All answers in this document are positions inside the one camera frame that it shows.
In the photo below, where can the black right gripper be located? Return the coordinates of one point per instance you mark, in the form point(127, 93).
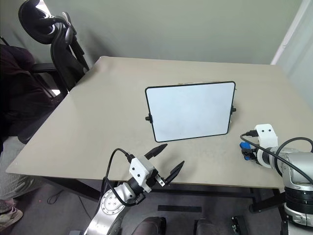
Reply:
point(255, 153)

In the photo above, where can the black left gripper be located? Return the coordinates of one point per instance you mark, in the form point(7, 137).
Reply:
point(153, 180)

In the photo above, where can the blue whiteboard eraser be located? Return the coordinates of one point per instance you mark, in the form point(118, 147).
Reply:
point(244, 145)

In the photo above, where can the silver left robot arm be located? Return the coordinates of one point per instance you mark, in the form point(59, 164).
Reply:
point(110, 205)

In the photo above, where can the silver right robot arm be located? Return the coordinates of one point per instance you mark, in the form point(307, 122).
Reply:
point(298, 161)

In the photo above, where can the black-framed tabletop whiteboard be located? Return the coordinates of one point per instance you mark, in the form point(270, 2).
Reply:
point(190, 112)

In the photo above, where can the black floor strip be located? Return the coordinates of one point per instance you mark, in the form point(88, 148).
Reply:
point(179, 208)

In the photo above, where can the dark rounded shape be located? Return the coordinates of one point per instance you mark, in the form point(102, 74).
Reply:
point(150, 226)

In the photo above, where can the small black floor device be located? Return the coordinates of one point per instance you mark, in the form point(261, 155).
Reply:
point(237, 225)

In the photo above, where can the black office chair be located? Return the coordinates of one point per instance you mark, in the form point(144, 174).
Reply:
point(66, 63)

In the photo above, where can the seated person in maroon top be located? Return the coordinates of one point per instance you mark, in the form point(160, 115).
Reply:
point(19, 98)

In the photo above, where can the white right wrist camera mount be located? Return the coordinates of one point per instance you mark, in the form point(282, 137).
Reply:
point(266, 137)

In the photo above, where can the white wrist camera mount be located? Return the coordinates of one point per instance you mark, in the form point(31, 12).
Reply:
point(140, 167)
point(266, 137)

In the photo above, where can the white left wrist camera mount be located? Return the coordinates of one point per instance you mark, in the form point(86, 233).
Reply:
point(140, 167)

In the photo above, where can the black metal table frame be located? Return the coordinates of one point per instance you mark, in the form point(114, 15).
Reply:
point(220, 189)

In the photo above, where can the white door frame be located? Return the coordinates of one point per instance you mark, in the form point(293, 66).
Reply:
point(288, 34)

